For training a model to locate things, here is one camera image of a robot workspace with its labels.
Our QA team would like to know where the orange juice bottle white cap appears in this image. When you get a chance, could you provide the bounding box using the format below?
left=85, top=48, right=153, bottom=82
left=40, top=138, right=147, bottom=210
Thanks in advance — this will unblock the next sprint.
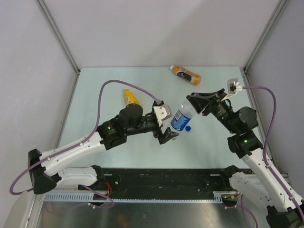
left=170, top=65, right=201, bottom=86

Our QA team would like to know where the right aluminium corner post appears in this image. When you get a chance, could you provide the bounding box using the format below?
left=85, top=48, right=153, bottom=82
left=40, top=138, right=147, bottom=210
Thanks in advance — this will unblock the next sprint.
left=243, top=0, right=290, bottom=73

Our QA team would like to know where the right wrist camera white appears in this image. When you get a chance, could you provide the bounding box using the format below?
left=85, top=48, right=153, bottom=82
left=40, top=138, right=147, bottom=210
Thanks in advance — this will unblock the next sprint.
left=223, top=78, right=243, bottom=100

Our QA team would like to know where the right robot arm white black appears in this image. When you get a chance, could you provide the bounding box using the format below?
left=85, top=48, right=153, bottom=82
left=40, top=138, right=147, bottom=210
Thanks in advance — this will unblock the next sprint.
left=186, top=89, right=304, bottom=228

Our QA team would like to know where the grey slotted cable duct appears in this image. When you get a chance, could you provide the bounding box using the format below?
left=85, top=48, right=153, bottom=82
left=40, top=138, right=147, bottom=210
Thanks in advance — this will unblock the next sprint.
left=42, top=191, right=226, bottom=204

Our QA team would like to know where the aluminium corner post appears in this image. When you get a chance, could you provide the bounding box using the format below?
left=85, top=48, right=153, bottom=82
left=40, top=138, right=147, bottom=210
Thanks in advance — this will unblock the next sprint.
left=35, top=0, right=80, bottom=75
left=243, top=0, right=290, bottom=73

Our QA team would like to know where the yellow juice bottle yellow cap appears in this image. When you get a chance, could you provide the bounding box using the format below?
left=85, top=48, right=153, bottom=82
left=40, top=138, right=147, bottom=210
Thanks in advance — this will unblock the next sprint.
left=123, top=88, right=140, bottom=105

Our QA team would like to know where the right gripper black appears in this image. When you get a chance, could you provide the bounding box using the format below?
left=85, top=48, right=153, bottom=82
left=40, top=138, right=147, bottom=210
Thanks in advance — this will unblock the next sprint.
left=187, top=88, right=239, bottom=134

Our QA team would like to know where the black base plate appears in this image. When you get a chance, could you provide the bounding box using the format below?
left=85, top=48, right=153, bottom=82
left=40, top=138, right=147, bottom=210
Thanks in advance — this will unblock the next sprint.
left=90, top=168, right=233, bottom=200

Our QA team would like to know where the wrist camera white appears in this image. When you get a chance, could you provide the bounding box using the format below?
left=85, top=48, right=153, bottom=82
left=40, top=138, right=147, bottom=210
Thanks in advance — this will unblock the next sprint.
left=223, top=78, right=243, bottom=100
left=152, top=101, right=172, bottom=125

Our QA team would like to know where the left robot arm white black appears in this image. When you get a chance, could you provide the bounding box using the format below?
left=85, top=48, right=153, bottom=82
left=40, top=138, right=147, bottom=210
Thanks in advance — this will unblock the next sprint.
left=28, top=104, right=179, bottom=195

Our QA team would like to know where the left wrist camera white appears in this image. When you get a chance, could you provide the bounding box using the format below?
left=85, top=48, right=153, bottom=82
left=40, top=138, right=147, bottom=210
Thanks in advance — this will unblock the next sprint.
left=152, top=101, right=172, bottom=125

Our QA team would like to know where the left aluminium corner post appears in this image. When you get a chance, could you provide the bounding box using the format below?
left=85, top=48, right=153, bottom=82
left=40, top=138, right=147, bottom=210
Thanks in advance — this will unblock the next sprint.
left=35, top=0, right=80, bottom=75

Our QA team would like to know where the clear water bottle blue label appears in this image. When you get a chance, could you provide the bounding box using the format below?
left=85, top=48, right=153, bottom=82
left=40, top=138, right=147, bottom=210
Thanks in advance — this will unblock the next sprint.
left=171, top=100, right=196, bottom=131

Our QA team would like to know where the blue bottle cap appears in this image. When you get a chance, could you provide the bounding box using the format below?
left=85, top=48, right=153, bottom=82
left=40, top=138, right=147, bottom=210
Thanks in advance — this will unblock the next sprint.
left=185, top=126, right=191, bottom=132

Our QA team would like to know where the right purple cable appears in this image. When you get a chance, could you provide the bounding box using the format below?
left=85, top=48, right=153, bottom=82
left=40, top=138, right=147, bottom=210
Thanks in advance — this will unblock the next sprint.
left=239, top=85, right=304, bottom=228

